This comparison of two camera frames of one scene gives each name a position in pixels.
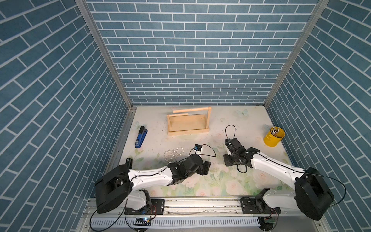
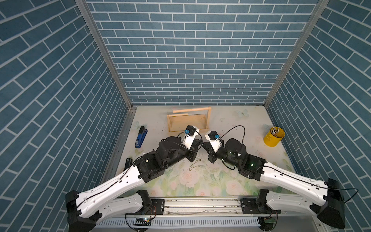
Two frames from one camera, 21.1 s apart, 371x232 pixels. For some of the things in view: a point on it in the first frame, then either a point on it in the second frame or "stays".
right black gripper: [225, 160] -> [210, 152]
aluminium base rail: [276, 208] stays
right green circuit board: [269, 220] stays
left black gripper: [204, 168] -> [191, 151]
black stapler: [129, 162] stays
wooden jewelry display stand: [189, 123] stays
